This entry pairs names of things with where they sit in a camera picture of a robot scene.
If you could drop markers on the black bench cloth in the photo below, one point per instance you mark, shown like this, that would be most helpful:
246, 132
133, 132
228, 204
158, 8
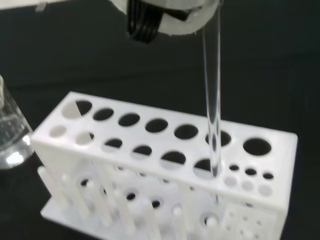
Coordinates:
75, 50

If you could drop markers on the white test tube rack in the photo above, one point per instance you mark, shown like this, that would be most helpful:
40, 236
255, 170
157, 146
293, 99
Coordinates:
140, 172

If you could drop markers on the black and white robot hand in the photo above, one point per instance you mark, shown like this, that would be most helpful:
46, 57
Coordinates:
175, 22

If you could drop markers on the clear glass beaker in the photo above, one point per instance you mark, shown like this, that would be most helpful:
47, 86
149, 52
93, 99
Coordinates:
12, 140

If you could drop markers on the clear tape piece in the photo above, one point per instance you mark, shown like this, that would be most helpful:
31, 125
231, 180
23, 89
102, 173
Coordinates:
41, 5

